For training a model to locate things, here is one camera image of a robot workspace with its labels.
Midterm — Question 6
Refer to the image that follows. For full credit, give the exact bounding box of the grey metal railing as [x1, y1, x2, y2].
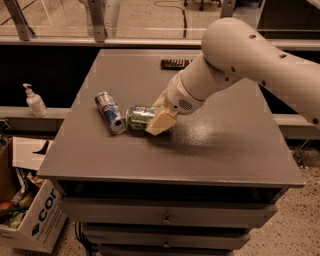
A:
[0, 0, 319, 49]

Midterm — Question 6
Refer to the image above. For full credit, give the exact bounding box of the dark brown snack bar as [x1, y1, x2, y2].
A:
[160, 59, 191, 70]

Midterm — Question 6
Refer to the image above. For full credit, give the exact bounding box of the blue silver redbull can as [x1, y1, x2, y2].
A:
[95, 91, 127, 134]

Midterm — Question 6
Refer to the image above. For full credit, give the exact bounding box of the black floor cable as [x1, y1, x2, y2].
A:
[153, 0, 188, 39]

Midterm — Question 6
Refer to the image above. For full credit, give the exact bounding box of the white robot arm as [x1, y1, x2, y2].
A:
[146, 17, 320, 135]

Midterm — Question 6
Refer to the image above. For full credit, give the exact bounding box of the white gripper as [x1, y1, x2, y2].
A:
[146, 73, 204, 136]

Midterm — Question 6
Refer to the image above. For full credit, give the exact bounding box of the green soda can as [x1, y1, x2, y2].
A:
[126, 106, 158, 130]

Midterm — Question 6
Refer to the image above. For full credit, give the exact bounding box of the white cardboard box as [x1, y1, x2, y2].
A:
[0, 137, 66, 253]

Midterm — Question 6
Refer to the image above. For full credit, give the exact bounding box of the grey drawer cabinet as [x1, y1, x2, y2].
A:
[40, 49, 304, 256]

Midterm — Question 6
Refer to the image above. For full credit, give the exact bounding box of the white pump dispenser bottle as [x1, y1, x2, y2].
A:
[23, 83, 48, 117]

